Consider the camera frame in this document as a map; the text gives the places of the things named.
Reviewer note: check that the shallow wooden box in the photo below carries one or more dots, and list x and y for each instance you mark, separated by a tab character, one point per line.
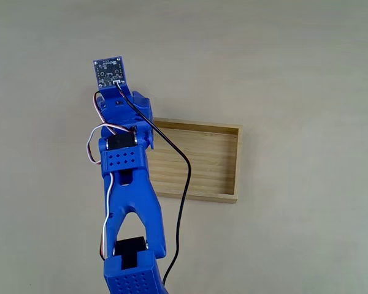
208	159

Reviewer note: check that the blue camera circuit board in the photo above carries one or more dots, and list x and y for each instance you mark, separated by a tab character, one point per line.
110	72

